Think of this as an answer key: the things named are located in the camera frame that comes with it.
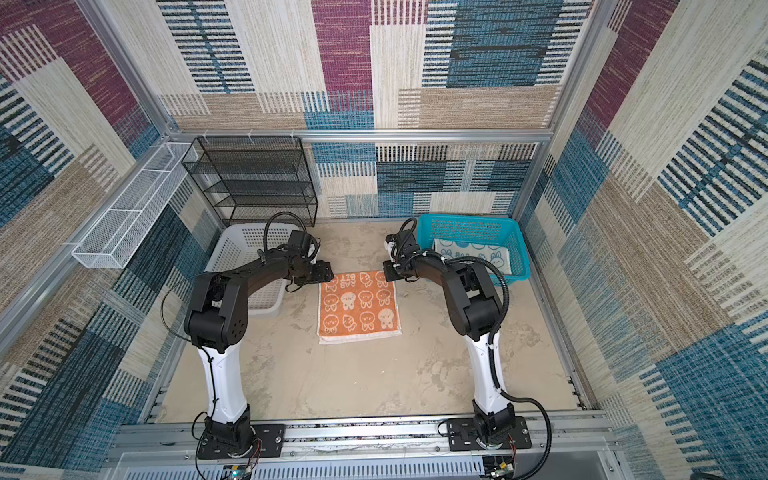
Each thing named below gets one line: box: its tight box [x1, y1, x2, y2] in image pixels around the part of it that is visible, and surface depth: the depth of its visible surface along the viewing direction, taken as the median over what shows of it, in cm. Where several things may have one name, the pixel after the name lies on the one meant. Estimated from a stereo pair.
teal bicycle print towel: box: [433, 238, 512, 275], surface depth 109 cm
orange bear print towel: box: [317, 271, 402, 345], surface depth 98 cm
